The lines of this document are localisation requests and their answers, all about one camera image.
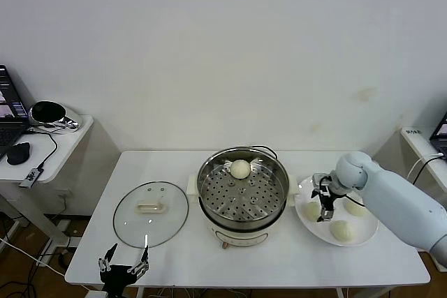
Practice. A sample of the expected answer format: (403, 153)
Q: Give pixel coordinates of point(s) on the glass pot lid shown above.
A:
(150, 207)

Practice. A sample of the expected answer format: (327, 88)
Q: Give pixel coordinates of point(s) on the white steamed baozi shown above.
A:
(310, 212)
(356, 210)
(240, 169)
(342, 231)

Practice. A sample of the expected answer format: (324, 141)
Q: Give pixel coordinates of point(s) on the perforated steel steamer basket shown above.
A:
(241, 197)

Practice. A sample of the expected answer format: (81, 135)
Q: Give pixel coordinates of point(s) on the black computer mouse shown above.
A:
(19, 154)

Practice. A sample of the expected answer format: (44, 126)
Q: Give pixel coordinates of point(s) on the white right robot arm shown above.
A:
(401, 200)

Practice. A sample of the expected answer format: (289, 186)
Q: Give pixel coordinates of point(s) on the grey usb hub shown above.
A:
(31, 176)

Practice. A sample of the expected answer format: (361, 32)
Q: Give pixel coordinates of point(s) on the black open laptop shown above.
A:
(7, 130)
(440, 134)

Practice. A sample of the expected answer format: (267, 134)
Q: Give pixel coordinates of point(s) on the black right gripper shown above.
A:
(328, 198)

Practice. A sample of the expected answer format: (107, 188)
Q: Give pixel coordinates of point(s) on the white side table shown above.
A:
(70, 144)
(417, 141)

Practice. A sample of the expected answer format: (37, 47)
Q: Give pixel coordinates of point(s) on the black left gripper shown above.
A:
(115, 277)

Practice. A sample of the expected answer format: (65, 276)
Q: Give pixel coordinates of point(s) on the chrome and black headset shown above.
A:
(45, 113)

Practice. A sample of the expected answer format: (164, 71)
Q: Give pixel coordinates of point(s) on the white round plate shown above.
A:
(365, 230)

